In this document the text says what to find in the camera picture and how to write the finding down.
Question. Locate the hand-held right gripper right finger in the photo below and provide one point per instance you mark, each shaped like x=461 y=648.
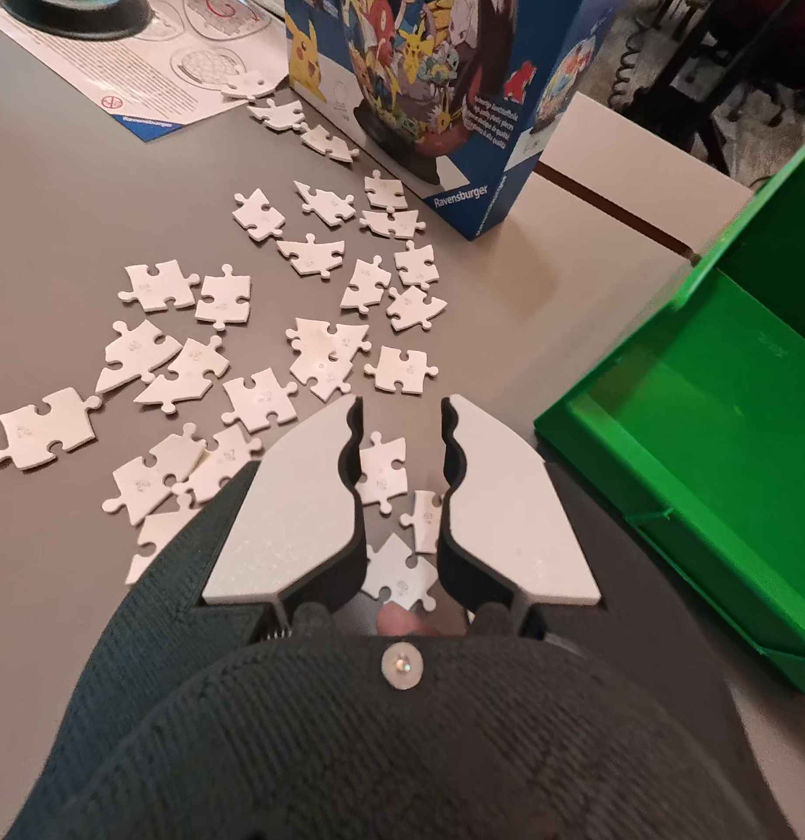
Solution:
x=514 y=525

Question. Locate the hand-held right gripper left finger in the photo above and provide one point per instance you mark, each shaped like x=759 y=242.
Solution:
x=287 y=525

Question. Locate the puzzle pieces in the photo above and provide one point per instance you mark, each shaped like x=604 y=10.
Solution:
x=258 y=394

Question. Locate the blue puzzle box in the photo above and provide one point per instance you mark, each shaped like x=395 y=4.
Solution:
x=441 y=85

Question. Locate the black round ball stand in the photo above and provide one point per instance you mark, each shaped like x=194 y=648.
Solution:
x=74 y=16

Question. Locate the green plastic bin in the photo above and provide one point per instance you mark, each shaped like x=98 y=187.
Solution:
x=704 y=426

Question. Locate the folded paper instruction leaflet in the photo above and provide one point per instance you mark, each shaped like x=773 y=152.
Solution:
x=113 y=65

